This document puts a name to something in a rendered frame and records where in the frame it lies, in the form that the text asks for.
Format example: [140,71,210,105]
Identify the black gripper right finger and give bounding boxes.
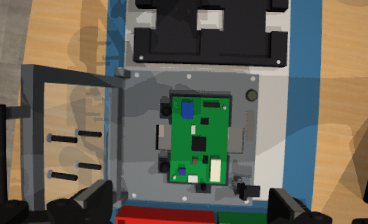
[267,188,368,224]

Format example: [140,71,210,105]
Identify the green square bin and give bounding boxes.
[217,211,267,224]

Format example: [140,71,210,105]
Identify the red bin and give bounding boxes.
[115,205,215,224]

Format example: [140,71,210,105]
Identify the green circuit board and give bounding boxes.
[170,97,229,184]

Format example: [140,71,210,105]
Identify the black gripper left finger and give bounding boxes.
[0,179,113,224]

